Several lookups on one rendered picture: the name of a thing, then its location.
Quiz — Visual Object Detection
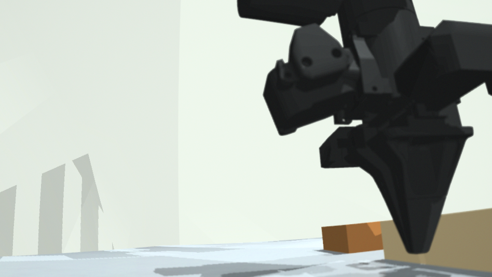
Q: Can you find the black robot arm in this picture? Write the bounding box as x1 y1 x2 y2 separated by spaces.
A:
237 0 417 136

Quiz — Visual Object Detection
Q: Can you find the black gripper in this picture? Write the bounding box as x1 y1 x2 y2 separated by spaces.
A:
319 8 492 254

